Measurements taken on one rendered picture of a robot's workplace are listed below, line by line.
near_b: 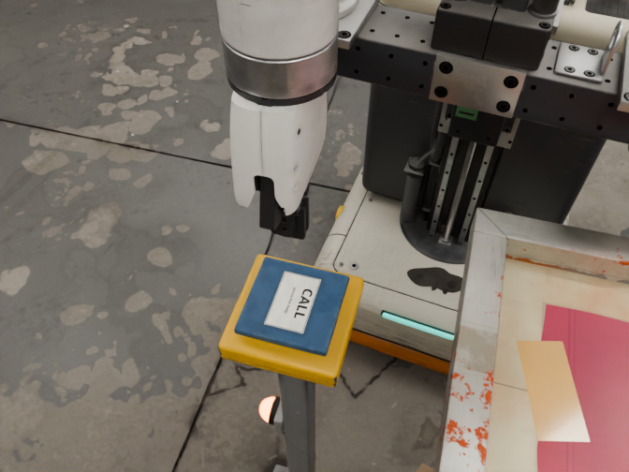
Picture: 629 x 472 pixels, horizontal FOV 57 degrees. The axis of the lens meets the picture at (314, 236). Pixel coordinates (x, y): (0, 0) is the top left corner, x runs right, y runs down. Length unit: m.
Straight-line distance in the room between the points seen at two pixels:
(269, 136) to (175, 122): 2.02
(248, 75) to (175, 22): 2.64
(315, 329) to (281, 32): 0.34
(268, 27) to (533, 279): 0.46
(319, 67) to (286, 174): 0.08
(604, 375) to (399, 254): 0.95
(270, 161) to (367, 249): 1.16
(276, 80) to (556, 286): 0.44
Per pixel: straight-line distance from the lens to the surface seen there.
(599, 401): 0.65
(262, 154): 0.39
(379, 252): 1.54
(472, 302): 0.62
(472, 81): 0.69
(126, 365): 1.75
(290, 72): 0.37
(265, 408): 0.90
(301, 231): 0.51
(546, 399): 0.63
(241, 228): 1.96
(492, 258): 0.66
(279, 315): 0.61
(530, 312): 0.67
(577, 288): 0.71
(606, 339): 0.69
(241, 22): 0.35
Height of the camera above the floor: 1.49
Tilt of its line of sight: 51 degrees down
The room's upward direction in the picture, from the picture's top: straight up
